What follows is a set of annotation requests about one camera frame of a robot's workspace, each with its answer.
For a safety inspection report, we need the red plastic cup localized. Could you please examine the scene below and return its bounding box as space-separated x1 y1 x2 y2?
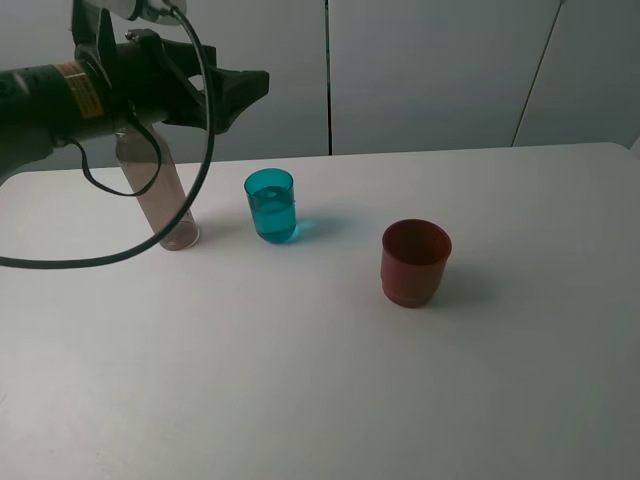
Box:
380 219 452 308

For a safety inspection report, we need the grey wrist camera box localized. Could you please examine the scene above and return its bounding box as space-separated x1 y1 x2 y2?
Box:
86 0 187 26

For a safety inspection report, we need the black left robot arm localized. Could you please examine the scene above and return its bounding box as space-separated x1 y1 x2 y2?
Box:
1 1 270 176

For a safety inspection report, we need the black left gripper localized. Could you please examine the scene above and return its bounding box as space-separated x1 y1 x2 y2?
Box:
71 1 270 134

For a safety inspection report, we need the black camera cable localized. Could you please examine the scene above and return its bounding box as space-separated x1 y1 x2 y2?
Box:
0 4 217 270

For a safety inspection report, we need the clear plastic water bottle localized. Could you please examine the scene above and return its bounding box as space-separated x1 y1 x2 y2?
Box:
115 126 200 251

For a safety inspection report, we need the teal translucent plastic cup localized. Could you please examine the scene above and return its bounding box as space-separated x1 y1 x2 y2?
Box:
244 168 297 244

